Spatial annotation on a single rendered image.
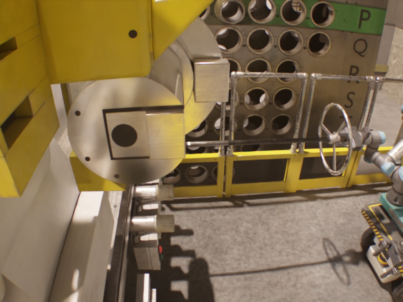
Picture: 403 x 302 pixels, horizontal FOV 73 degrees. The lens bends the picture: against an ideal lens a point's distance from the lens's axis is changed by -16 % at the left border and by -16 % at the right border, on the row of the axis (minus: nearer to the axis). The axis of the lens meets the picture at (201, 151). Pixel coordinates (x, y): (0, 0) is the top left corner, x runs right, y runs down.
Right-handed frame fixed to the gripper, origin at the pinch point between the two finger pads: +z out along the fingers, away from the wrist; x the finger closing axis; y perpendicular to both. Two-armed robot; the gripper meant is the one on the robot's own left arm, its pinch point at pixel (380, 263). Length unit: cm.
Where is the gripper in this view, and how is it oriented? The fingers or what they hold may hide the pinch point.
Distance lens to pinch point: 175.7
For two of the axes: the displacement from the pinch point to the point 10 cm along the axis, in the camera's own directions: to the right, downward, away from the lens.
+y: -9.2, -3.0, -2.6
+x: 0.0, 6.6, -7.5
